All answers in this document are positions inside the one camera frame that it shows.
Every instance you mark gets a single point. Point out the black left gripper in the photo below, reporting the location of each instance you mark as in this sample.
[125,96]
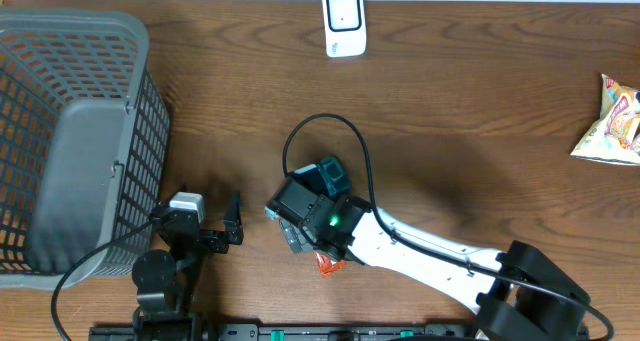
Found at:
[217,241]

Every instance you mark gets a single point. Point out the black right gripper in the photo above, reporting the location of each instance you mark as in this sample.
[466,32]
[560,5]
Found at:
[337,199]

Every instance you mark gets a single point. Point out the red white snack bar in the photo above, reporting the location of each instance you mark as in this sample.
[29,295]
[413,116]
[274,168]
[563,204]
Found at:
[327,266]

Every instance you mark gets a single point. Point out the blue mouthwash bottle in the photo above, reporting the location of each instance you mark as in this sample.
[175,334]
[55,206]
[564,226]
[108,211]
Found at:
[308,187]

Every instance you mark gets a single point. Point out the yellow chip snack bag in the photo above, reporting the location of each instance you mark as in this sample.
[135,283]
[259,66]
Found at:
[614,137]

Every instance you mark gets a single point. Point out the white barcode scanner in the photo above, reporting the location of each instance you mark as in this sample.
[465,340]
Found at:
[345,28]

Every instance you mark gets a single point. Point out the grey plastic lattice basket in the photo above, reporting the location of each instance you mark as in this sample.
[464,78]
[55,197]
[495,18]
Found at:
[84,134]

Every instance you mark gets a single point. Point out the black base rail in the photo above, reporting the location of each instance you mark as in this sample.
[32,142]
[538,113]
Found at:
[253,332]

